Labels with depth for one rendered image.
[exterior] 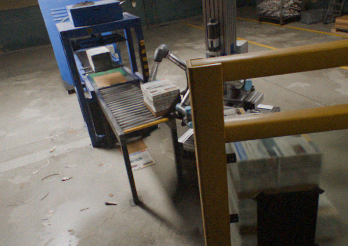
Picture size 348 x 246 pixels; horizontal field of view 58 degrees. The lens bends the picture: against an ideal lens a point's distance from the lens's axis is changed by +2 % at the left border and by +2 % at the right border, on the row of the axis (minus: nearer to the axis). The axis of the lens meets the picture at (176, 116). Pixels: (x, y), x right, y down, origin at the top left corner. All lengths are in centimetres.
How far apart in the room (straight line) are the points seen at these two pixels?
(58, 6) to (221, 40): 361
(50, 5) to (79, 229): 408
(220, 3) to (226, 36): 31
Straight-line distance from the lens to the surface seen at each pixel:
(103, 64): 469
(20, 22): 1130
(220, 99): 86
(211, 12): 320
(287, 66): 90
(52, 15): 611
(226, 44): 320
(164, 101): 290
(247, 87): 298
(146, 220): 303
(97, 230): 309
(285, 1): 1014
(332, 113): 102
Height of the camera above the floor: 210
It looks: 27 degrees down
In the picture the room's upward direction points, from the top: 7 degrees counter-clockwise
